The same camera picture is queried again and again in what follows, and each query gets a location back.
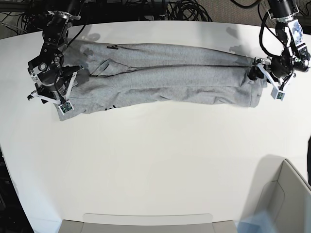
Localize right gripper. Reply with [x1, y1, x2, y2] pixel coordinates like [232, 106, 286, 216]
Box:
[27, 64, 82, 106]

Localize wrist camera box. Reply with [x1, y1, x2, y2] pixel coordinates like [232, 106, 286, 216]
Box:
[271, 87, 285, 100]
[58, 101, 74, 115]

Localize blue cloth bottom corner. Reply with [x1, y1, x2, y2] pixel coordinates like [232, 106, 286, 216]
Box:
[235, 211, 277, 233]

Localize white bin right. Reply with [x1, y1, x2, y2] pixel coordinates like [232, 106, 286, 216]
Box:
[257, 160, 311, 233]

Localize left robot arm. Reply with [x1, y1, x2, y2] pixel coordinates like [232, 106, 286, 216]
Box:
[249, 0, 311, 90]

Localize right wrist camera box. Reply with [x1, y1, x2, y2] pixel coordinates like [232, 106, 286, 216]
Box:
[58, 101, 74, 115]

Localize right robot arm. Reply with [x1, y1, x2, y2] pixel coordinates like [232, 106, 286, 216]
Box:
[28, 0, 85, 104]

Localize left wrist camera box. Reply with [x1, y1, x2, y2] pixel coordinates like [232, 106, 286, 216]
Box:
[271, 87, 285, 100]

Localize grey T-shirt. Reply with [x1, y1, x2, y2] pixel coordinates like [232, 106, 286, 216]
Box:
[59, 40, 267, 121]

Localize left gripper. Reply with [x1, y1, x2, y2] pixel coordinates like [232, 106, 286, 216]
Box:
[247, 57, 295, 91]

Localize grey bin bottom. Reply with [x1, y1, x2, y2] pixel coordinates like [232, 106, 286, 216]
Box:
[59, 213, 237, 233]

